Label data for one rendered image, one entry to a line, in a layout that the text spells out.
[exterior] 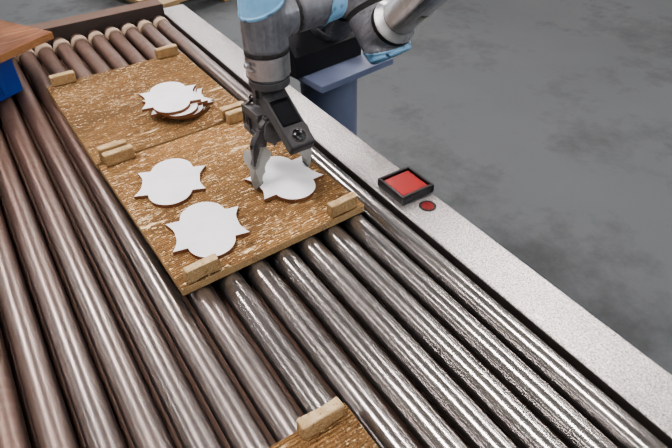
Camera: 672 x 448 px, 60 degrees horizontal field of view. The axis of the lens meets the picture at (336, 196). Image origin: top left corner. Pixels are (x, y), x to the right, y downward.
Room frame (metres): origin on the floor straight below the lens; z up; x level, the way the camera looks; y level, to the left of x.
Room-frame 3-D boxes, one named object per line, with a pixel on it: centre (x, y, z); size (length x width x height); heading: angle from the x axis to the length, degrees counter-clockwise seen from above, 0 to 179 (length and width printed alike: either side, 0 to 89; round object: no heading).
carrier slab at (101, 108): (1.23, 0.44, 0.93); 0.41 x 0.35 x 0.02; 34
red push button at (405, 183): (0.89, -0.13, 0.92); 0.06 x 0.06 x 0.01; 33
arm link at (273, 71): (0.91, 0.11, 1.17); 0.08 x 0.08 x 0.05
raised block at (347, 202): (0.80, -0.01, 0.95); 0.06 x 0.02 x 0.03; 124
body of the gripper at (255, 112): (0.92, 0.11, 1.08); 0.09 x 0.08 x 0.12; 35
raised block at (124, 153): (0.97, 0.43, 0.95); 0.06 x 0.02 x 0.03; 124
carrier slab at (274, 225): (0.89, 0.21, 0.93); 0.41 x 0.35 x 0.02; 34
